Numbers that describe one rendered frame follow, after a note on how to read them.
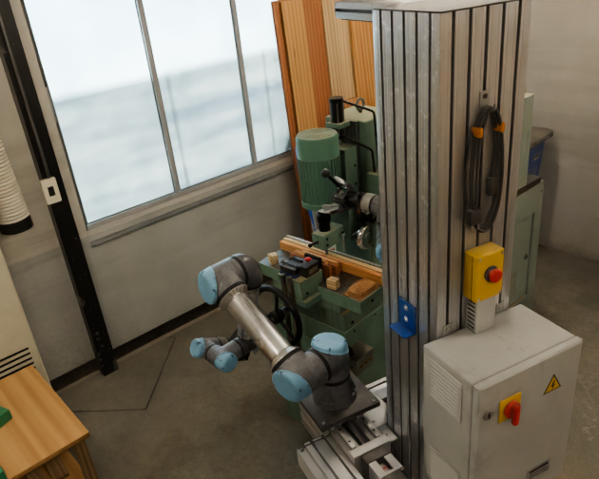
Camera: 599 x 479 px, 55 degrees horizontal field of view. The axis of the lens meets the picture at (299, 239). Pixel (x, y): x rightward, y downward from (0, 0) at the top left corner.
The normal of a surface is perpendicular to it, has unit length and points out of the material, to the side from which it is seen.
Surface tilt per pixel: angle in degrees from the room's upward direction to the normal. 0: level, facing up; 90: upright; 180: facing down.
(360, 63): 86
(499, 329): 0
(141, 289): 90
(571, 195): 90
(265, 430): 0
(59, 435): 0
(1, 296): 90
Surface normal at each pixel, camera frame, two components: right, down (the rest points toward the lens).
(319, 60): 0.66, 0.22
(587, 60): -0.74, 0.36
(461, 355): -0.10, -0.89
